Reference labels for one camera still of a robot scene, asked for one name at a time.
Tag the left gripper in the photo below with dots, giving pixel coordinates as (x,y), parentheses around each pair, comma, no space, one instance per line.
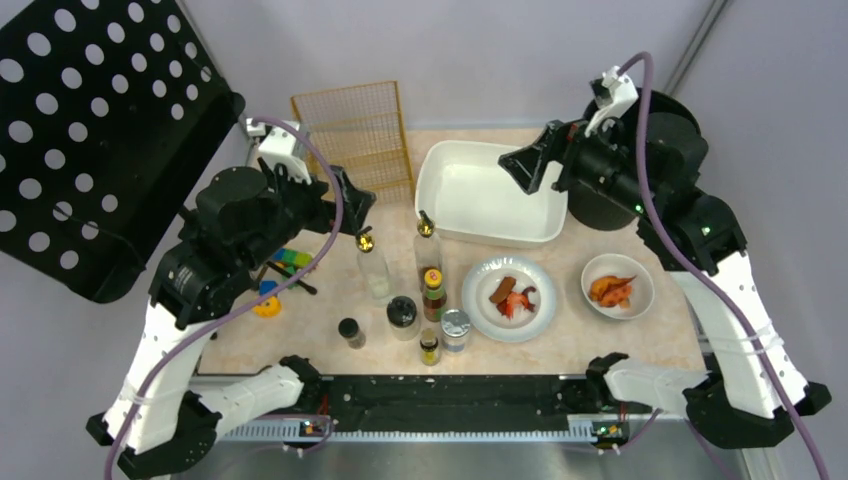
(329,201)

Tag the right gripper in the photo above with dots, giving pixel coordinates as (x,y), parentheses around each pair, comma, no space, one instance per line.
(556,156)

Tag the clear oil bottle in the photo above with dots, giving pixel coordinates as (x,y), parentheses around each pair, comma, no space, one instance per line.
(373,265)

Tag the oil bottle with dark liquid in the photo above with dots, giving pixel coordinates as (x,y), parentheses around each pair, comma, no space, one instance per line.
(427,248)

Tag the black lid glass jar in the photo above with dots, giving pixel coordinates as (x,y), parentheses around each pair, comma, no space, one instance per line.
(402,315)

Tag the sauce bottle yellow cap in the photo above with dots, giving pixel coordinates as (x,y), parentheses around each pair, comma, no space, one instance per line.
(434,295)

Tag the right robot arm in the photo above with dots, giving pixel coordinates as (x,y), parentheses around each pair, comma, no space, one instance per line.
(756,398)

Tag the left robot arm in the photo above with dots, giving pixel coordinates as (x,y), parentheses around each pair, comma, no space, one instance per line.
(157,425)

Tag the white rectangular basin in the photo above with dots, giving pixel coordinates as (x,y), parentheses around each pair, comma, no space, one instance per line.
(471,198)

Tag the black trash bin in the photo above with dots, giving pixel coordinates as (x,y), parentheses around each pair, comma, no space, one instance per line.
(675,151)

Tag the colourful toy block stack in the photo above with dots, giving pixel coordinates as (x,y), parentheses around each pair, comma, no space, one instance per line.
(287,261)

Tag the blue toy block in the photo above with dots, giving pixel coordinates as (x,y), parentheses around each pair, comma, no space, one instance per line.
(266,286)

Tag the small black cap jar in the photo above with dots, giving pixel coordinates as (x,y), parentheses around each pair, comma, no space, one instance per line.
(350,331)

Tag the brown food piece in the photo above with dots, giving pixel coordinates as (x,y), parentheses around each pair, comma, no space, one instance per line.
(503,290)

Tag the yellow smiley toy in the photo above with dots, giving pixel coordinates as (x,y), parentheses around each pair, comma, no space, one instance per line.
(268,308)

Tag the red crab toy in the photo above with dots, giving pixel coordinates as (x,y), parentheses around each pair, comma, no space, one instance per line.
(517,301)

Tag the white plate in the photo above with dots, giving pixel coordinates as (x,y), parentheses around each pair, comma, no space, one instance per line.
(482,280)

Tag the orange shrimp in bowl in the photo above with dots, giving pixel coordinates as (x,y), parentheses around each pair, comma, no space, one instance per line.
(611,291)

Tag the white bowl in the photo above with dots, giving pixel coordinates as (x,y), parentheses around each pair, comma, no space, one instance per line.
(619,265)

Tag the small yellow spice jar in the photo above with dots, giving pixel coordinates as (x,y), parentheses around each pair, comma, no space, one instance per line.
(429,345)

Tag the black perforated panel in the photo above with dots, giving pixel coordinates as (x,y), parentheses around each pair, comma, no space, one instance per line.
(110,113)

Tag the gold wire rack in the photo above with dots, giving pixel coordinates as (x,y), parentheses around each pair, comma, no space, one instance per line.
(362,129)

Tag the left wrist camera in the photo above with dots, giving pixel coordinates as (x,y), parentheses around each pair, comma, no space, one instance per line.
(276,146)

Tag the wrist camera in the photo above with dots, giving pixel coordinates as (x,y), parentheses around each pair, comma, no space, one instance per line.
(614,94)
(276,146)

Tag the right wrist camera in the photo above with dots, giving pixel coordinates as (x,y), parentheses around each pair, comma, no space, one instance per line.
(614,94)

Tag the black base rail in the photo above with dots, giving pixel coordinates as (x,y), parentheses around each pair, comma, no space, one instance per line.
(448,403)

